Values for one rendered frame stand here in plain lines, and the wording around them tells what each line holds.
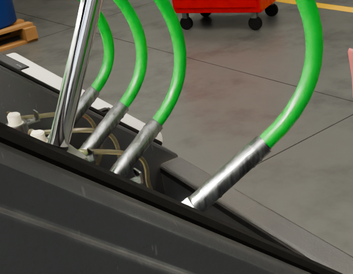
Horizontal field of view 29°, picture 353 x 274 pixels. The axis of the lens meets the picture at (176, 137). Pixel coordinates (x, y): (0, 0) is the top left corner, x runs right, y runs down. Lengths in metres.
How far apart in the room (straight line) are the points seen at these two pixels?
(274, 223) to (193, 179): 0.17
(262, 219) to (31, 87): 0.35
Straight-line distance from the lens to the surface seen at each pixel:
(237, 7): 4.98
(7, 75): 0.92
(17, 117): 0.86
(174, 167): 1.05
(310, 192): 2.83
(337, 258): 0.81
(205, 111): 3.70
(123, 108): 0.82
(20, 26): 5.65
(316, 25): 0.54
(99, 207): 0.24
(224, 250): 0.28
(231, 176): 0.57
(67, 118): 0.26
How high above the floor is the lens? 1.42
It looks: 24 degrees down
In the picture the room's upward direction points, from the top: 9 degrees counter-clockwise
